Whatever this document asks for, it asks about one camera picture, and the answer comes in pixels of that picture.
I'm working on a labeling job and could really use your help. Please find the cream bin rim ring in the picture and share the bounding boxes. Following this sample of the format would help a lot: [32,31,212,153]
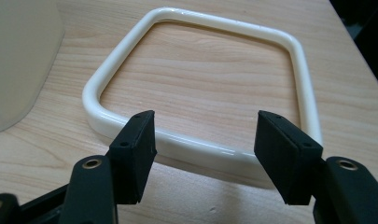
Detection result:
[81,7,324,191]

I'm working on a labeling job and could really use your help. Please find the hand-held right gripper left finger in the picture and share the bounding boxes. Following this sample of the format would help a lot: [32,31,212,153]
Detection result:
[106,109,158,205]

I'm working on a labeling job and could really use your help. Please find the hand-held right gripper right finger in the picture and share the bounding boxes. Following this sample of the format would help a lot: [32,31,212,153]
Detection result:
[253,109,324,206]

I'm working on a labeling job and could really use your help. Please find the yellow plastic bag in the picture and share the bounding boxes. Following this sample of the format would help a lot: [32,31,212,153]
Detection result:
[0,0,66,136]

